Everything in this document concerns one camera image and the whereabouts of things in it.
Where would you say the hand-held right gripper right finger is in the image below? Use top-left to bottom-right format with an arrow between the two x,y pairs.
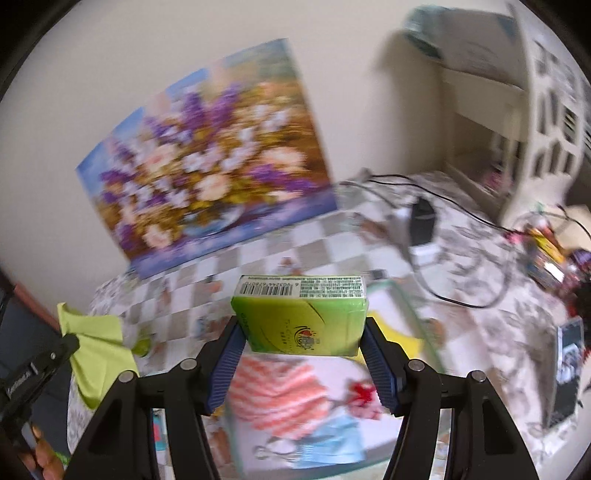
360,316 -> 541,480

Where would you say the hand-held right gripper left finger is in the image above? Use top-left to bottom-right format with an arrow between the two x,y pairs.
62,316 -> 247,480

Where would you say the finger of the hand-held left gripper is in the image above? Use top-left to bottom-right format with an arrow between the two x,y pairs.
25,333 -> 80,384

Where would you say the white box with green rim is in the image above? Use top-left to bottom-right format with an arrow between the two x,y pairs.
222,279 -> 446,476

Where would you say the lime green cloth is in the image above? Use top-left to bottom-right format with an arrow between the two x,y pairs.
57,302 -> 139,409

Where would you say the orange white striped towel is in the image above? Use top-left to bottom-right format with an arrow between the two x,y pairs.
228,355 -> 333,439

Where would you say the green carton box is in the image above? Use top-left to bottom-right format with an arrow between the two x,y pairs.
231,274 -> 370,358

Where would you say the person's left hand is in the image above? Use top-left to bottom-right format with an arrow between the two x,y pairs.
21,425 -> 65,480

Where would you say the red fluffy trinket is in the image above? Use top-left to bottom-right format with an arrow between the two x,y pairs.
346,378 -> 384,421

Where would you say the dark door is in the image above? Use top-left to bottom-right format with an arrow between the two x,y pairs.
0,277 -> 70,370

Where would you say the yellow cloth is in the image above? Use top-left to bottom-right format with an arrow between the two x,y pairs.
369,314 -> 423,352

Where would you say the teal blue cloth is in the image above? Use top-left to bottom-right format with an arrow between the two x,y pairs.
300,413 -> 365,462

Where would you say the metal keyring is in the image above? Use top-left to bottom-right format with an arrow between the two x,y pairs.
254,438 -> 301,462

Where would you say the checkered printed tablecloth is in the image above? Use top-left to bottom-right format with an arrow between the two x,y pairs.
124,210 -> 416,370

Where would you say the smartphone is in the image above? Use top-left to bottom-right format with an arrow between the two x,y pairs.
547,318 -> 585,428

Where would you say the floral painting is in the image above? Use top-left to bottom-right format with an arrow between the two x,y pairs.
75,38 -> 338,280

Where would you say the pile of colourful small things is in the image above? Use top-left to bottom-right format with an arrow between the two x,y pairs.
505,203 -> 591,296

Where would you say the white shelf unit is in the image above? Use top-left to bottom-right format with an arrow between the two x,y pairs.
404,2 -> 591,227

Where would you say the red-brown wooden frame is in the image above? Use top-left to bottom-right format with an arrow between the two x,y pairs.
11,282 -> 63,333

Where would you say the black power adapter with cable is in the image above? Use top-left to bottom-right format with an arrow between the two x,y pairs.
342,173 -> 513,309

